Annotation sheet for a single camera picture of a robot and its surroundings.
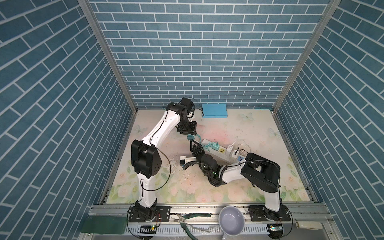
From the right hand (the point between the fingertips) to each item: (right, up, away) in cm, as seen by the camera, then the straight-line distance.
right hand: (197, 140), depth 84 cm
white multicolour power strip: (+15, -10, +10) cm, 21 cm away
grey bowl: (+17, -38, -12) cm, 43 cm away
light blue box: (+13, +19, +35) cm, 42 cm away
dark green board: (-43, -38, -15) cm, 59 cm away
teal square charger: (-4, +2, -2) cm, 5 cm away
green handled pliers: (-8, -37, -12) cm, 40 cm away
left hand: (0, +3, +1) cm, 4 cm away
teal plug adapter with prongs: (+11, -5, +7) cm, 14 cm away
